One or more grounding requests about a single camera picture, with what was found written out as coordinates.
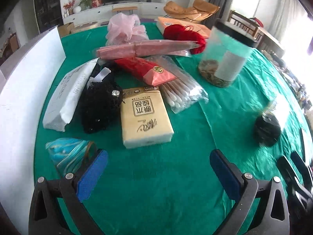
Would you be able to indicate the dark glass display cabinet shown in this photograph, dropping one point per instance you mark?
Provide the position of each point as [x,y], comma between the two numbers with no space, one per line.
[47,5]

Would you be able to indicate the cardboard box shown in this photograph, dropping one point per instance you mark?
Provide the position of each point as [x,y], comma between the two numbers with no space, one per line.
[66,29]

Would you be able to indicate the wooden stool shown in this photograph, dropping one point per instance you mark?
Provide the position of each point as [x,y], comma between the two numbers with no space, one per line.
[124,8]

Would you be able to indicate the white wet wipes pack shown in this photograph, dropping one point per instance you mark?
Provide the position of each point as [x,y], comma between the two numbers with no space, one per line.
[66,98]

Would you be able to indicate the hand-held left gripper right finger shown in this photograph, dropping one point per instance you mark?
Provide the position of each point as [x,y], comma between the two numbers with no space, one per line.
[225,173]

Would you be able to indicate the wooden chair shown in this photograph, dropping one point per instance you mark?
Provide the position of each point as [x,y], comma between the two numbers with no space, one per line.
[247,27]

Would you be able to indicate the pink face masks pack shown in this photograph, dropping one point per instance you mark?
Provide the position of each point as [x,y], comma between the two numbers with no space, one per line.
[146,49]

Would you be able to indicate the red flowers in vase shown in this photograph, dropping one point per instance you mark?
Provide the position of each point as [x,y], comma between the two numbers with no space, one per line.
[69,6]

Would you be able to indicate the leafy plant with red blooms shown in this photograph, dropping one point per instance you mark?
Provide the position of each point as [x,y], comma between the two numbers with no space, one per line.
[88,2]

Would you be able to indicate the red envelope packet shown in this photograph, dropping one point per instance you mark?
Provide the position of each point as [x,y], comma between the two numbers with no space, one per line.
[144,69]

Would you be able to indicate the orange lounge chair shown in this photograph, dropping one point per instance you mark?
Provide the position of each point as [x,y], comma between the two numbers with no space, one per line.
[190,11]

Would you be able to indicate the orange book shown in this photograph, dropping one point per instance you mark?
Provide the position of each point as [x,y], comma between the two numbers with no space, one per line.
[168,23]

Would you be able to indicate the clear jar black lid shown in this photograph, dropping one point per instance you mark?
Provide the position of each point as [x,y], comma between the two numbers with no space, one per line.
[232,61]

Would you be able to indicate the pink bath pouf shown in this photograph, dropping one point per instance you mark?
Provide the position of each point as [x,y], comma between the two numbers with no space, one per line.
[124,29]

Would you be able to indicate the cotton swabs bag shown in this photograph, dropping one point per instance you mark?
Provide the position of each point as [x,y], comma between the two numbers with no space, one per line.
[181,93]

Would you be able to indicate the black pouf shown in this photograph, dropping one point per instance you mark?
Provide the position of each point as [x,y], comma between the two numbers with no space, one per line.
[266,129]

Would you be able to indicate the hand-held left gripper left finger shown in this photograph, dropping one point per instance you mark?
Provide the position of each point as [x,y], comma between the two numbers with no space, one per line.
[93,171]

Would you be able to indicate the green tablecloth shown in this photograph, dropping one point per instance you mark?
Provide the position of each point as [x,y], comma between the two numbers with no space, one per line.
[171,176]

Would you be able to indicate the white tv cabinet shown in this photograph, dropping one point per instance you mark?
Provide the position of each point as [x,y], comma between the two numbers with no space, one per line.
[102,12]

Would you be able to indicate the yellow tissue pack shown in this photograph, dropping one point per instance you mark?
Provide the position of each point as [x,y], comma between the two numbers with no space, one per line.
[144,122]

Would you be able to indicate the white board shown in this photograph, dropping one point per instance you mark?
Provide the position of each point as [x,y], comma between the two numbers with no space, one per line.
[24,90]

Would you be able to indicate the black mesh rhinestone pouch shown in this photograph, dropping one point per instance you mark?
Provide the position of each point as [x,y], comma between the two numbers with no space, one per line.
[97,112]

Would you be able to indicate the blue striped cloth bag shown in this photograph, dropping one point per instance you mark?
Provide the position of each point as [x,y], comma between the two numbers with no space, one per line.
[66,151]

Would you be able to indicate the red yarn bundle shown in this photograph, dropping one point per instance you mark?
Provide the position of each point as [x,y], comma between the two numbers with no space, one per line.
[176,33]

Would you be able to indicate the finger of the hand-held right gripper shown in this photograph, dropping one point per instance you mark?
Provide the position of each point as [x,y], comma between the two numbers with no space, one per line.
[287,170]
[300,164]

